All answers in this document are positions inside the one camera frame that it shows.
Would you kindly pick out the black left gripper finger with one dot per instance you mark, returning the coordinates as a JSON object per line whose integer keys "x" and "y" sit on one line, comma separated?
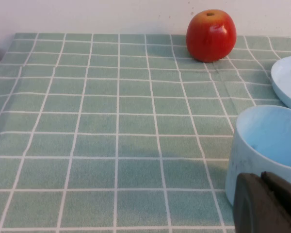
{"x": 259, "y": 208}

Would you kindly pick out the light blue cup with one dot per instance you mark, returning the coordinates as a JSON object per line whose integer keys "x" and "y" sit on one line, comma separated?
{"x": 247, "y": 155}

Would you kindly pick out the light blue plate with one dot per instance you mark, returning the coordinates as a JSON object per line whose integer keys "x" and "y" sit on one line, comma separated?
{"x": 288, "y": 80}

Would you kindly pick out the green checked tablecloth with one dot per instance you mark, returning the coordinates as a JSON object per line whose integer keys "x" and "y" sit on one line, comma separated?
{"x": 111, "y": 121}

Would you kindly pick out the shiny red apple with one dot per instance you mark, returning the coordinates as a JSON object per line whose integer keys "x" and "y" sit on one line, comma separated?
{"x": 208, "y": 38}

